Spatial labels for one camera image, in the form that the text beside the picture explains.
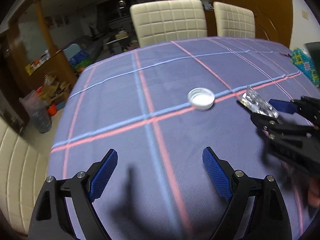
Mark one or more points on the grey plastic bag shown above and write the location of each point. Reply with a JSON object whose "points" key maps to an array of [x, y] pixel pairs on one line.
{"points": [[37, 112]]}

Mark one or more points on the cream quilted chair near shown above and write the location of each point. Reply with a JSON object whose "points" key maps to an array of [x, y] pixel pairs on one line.
{"points": [[23, 172]]}

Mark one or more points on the wooden cabinet divider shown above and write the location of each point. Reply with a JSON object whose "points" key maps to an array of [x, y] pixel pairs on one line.
{"points": [[57, 66]]}

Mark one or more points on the orange bucket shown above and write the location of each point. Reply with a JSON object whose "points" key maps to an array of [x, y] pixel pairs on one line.
{"points": [[52, 109]]}

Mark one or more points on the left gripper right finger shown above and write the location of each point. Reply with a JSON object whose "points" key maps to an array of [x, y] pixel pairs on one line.
{"points": [[234, 186]]}

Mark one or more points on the silver foil wrapper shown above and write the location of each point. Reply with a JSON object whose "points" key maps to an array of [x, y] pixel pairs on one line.
{"points": [[253, 101]]}

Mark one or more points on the colourful shopping bag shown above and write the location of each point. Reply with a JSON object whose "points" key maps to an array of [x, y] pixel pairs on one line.
{"points": [[80, 61]]}

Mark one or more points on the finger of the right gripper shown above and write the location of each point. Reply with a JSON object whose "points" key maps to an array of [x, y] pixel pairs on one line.
{"points": [[265, 122], [283, 106]]}

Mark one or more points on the cardboard boxes pile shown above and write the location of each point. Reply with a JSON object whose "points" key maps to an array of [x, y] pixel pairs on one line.
{"points": [[54, 91]]}

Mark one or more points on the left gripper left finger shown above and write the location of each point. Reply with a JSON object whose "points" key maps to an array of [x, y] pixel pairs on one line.
{"points": [[84, 188]]}

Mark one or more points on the purple plaid tablecloth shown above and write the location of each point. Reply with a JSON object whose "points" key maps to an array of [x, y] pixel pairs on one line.
{"points": [[136, 103]]}

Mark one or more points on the white bottle cap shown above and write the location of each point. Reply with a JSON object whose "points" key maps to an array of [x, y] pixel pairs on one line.
{"points": [[201, 98]]}

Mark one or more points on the green patterned mat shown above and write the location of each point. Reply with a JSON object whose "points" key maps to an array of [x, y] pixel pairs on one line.
{"points": [[306, 65]]}

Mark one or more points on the dark coffee table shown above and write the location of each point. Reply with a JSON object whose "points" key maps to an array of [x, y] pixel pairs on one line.
{"points": [[119, 43]]}

